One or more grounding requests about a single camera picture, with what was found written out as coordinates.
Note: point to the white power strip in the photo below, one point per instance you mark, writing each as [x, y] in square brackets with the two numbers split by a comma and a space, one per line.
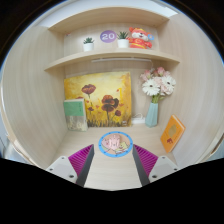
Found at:
[138, 120]

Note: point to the yellow poppy flower painting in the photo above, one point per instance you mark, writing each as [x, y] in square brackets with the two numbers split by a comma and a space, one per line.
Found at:
[103, 96]

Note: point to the green and beige book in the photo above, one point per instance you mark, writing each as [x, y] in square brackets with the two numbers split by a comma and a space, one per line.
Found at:
[75, 113]

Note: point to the pink and white flower bouquet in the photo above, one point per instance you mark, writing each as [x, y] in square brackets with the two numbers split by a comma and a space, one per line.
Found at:
[156, 83]

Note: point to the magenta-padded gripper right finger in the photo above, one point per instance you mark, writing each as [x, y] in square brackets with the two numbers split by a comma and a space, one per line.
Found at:
[146, 163]

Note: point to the bare wooden shelf board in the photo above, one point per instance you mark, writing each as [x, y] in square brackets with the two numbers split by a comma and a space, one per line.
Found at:
[106, 16]

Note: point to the round purple sign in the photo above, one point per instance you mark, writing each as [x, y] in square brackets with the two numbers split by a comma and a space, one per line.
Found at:
[108, 36]

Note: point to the orange book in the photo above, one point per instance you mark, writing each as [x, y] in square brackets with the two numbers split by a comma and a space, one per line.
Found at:
[172, 133]

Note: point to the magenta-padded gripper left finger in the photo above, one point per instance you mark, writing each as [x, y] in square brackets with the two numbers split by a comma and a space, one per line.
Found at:
[80, 163]

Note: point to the red tiger plush toy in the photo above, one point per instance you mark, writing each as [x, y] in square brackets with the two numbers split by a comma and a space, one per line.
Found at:
[140, 38]

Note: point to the round blue-rimmed cartoon mouse pad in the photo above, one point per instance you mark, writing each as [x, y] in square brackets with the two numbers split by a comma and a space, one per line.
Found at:
[125, 146]

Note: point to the teal faceted vase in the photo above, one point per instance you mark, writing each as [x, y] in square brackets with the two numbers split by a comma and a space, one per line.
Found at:
[151, 116]

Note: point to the small potted green plant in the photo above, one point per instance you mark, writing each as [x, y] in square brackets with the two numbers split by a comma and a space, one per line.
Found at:
[88, 46]
[123, 41]

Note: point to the pink computer mouse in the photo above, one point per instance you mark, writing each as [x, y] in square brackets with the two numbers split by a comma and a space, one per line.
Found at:
[113, 142]

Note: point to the white light bar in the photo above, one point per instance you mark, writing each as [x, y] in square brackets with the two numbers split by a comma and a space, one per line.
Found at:
[120, 60]

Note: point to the wooden shelf board with light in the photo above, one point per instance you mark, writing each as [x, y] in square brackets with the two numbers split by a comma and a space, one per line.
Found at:
[110, 54]

